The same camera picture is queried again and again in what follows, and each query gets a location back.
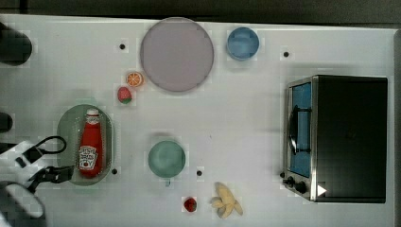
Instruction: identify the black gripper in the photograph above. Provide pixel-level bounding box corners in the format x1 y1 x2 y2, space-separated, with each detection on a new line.
15 135 74 193

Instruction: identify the red ketchup bottle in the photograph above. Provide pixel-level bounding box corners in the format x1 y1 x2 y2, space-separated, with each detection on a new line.
78 109 103 178

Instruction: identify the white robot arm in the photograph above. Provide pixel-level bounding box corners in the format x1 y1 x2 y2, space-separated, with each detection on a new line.
1 135 74 227

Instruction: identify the green oval strainer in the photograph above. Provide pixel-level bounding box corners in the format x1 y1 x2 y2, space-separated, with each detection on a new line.
57 104 114 186

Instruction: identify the strawberry toy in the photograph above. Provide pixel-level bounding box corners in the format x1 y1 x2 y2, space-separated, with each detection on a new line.
117 87 132 104

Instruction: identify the green mug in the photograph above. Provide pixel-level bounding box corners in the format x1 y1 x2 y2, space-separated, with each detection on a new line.
148 140 186 187

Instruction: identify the orange slice toy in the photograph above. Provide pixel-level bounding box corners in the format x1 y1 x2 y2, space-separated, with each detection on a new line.
126 72 145 87

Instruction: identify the black round base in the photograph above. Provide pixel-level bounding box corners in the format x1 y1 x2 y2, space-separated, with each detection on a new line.
0 23 33 66

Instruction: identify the small red tomato toy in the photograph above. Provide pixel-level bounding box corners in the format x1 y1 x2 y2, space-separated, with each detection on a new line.
183 198 198 213

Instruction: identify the grey round plate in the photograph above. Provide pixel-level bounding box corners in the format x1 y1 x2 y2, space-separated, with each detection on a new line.
140 17 214 92

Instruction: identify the peeled banana toy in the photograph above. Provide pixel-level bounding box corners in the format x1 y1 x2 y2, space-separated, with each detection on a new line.
211 182 243 219

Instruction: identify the blue cup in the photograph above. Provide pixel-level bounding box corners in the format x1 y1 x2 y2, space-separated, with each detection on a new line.
226 26 260 61

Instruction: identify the silver toaster oven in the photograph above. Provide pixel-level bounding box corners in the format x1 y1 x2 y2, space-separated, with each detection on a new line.
280 75 388 203

